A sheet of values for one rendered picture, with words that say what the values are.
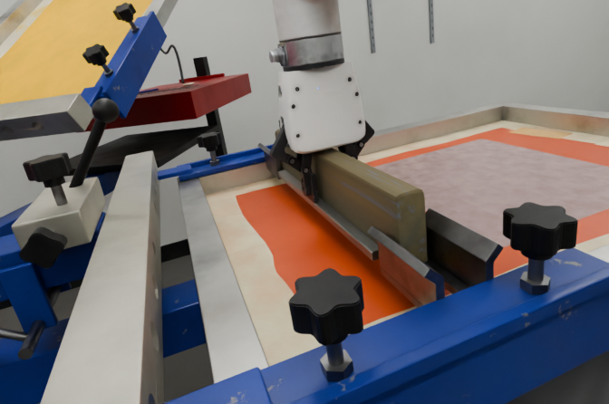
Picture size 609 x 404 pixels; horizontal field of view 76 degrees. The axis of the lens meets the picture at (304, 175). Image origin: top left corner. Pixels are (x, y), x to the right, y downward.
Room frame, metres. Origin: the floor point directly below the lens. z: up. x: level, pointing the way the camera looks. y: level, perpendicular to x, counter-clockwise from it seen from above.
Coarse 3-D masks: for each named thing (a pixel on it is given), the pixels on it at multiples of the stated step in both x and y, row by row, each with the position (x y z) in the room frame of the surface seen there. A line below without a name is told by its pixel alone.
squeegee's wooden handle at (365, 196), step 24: (288, 168) 0.62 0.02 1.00; (312, 168) 0.50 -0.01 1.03; (336, 168) 0.42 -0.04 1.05; (360, 168) 0.39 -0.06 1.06; (336, 192) 0.43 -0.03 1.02; (360, 192) 0.37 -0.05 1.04; (384, 192) 0.32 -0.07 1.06; (408, 192) 0.31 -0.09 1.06; (360, 216) 0.37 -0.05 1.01; (384, 216) 0.33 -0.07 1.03; (408, 216) 0.31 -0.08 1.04; (408, 240) 0.31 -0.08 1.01
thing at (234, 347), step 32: (416, 128) 0.83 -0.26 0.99; (448, 128) 0.85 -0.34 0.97; (576, 128) 0.73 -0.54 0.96; (608, 128) 0.67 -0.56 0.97; (192, 192) 0.61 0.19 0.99; (192, 224) 0.48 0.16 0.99; (192, 256) 0.38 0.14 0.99; (224, 256) 0.37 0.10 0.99; (608, 256) 0.27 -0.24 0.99; (224, 288) 0.31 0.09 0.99; (224, 320) 0.27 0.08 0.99; (224, 352) 0.23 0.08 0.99; (256, 352) 0.23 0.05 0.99
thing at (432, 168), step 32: (384, 160) 0.73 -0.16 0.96; (416, 160) 0.70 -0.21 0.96; (448, 160) 0.67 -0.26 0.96; (480, 160) 0.65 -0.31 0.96; (512, 160) 0.62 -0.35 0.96; (256, 192) 0.66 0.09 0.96; (288, 192) 0.63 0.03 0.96; (256, 224) 0.52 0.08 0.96; (288, 224) 0.51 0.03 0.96; (320, 224) 0.49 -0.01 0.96
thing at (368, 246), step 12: (288, 180) 0.58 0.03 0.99; (300, 192) 0.53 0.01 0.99; (312, 204) 0.48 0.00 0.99; (324, 204) 0.46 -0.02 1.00; (324, 216) 0.44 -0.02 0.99; (336, 216) 0.42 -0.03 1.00; (336, 228) 0.41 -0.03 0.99; (348, 228) 0.39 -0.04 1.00; (360, 240) 0.36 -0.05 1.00; (372, 240) 0.35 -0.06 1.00; (372, 252) 0.33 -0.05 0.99
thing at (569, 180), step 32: (544, 160) 0.60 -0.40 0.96; (576, 160) 0.58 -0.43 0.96; (608, 160) 0.56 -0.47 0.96; (448, 192) 0.53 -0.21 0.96; (480, 192) 0.51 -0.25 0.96; (512, 192) 0.50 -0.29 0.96; (544, 192) 0.48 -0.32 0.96; (576, 192) 0.47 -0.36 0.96; (608, 192) 0.45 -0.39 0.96; (480, 224) 0.42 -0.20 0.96; (608, 224) 0.38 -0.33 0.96; (288, 256) 0.41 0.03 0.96; (320, 256) 0.40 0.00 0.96; (352, 256) 0.39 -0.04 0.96; (512, 256) 0.35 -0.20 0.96; (384, 288) 0.33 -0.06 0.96
